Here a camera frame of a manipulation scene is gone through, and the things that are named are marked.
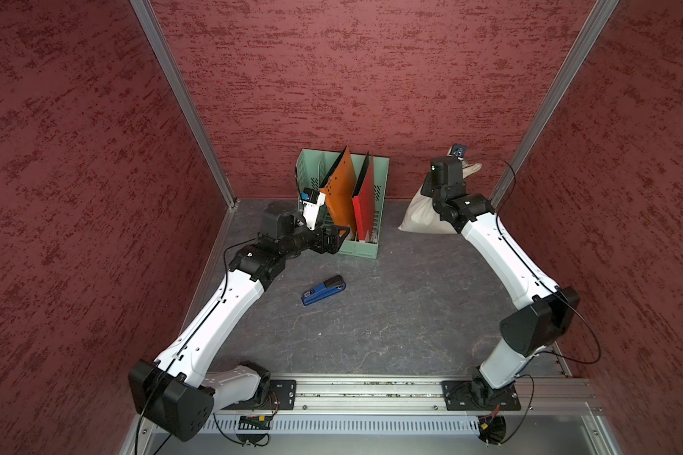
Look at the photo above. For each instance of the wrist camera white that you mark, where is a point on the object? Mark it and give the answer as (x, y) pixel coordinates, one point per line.
(311, 202)
(458, 151)

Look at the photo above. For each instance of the blue black stapler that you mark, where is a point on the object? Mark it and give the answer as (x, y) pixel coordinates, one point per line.
(326, 289)

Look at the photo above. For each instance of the right corner aluminium post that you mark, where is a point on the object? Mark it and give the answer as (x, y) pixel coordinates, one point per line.
(588, 35)

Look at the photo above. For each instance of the orange folder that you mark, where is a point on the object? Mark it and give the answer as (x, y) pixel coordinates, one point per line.
(338, 187)

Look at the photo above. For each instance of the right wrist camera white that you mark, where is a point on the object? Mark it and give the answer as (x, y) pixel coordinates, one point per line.
(458, 151)

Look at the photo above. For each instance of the beige cloth drawstring bag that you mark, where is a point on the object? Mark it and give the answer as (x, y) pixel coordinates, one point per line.
(421, 216)

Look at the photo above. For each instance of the red folder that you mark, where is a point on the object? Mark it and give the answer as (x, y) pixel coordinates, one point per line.
(363, 200)

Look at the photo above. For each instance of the green plastic file organizer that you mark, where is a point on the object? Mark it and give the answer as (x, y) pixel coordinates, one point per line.
(311, 168)

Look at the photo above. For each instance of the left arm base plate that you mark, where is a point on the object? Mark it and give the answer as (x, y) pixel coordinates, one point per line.
(274, 395)

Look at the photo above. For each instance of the left corner aluminium post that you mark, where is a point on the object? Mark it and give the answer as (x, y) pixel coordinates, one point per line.
(147, 17)

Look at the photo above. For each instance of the corner aluminium post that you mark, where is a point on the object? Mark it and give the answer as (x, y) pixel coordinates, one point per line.
(588, 35)
(147, 17)

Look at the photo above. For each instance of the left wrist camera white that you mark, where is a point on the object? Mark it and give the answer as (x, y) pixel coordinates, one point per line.
(311, 202)

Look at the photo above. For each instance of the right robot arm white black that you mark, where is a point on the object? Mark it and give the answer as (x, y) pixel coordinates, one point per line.
(544, 311)

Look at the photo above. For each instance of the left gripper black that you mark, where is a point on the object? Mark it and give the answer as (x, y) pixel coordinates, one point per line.
(333, 243)

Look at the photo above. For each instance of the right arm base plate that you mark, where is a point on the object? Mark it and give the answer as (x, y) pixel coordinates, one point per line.
(477, 395)

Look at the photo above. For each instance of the aluminium mounting rail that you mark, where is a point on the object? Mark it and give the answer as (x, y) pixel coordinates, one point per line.
(375, 394)

